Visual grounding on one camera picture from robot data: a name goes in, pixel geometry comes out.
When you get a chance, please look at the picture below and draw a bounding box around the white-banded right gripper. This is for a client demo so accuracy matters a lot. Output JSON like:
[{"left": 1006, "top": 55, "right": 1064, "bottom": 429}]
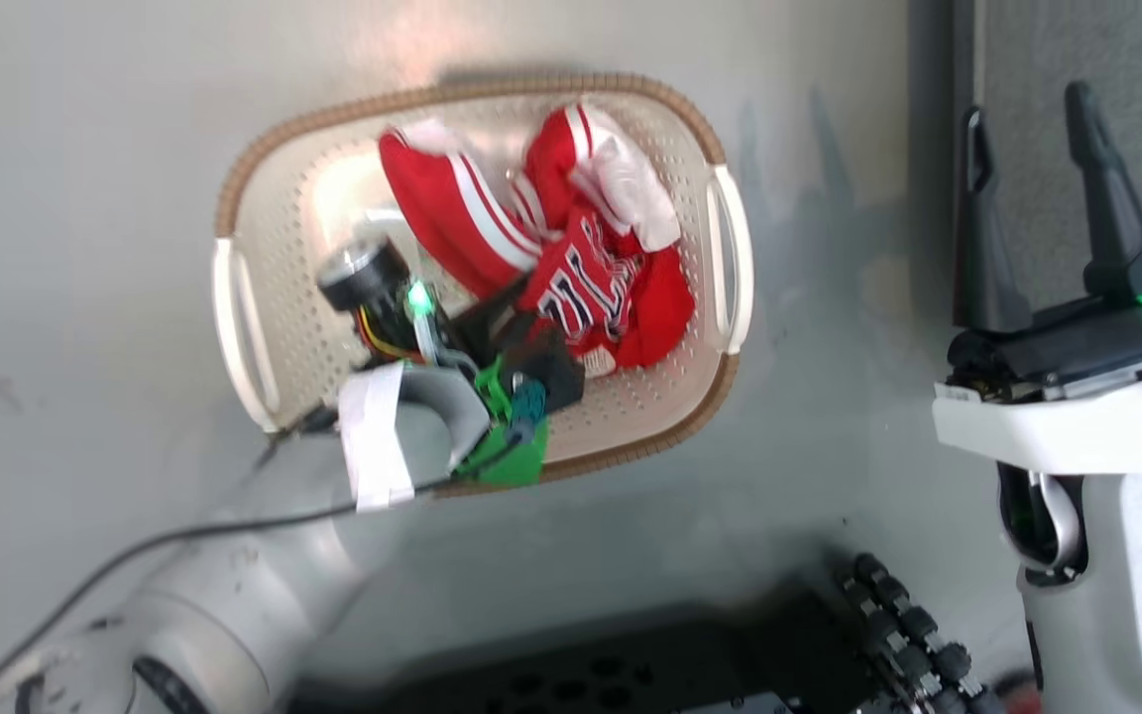
[{"left": 933, "top": 81, "right": 1142, "bottom": 475}]

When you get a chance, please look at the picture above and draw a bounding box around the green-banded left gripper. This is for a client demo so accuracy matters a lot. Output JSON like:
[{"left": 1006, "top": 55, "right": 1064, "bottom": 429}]
[{"left": 318, "top": 238, "right": 549, "bottom": 487}]

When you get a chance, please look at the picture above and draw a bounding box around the red and white garment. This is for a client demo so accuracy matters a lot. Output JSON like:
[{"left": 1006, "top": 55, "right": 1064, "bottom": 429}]
[{"left": 378, "top": 102, "right": 697, "bottom": 379}]

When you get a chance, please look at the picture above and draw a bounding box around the grey fabric sofa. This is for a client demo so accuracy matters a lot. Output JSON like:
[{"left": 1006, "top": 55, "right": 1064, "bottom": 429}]
[{"left": 913, "top": 0, "right": 1142, "bottom": 310}]

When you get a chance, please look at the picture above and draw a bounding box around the white perforated laundry basket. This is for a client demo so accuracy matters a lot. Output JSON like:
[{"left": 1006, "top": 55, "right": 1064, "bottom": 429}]
[{"left": 212, "top": 71, "right": 755, "bottom": 497}]

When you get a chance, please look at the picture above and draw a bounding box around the teal camera cable plug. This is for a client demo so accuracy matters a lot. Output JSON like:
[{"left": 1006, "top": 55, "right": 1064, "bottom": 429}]
[{"left": 510, "top": 377, "right": 549, "bottom": 445}]

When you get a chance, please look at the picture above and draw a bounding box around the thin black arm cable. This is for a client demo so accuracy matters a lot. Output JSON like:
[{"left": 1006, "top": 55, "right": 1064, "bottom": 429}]
[{"left": 0, "top": 426, "right": 532, "bottom": 714}]

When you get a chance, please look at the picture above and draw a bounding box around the black corrugated cable chain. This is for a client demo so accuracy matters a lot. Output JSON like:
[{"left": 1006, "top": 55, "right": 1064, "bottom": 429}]
[{"left": 834, "top": 553, "right": 1008, "bottom": 714}]

